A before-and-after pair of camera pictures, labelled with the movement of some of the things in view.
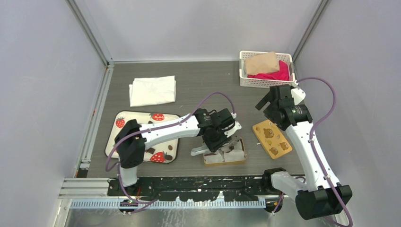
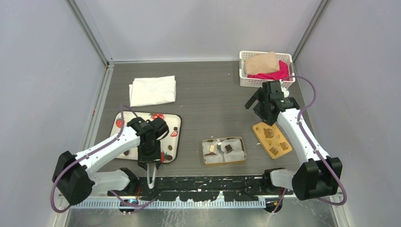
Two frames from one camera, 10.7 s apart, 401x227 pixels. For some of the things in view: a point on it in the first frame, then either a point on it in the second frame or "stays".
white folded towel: x=146 y=91 stays
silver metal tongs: x=197 y=151 -> x=150 y=185
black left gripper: x=214 y=146 -> x=155 y=158
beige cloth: x=261 y=63 stays
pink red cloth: x=283 y=74 stays
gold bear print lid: x=272 y=138 stays
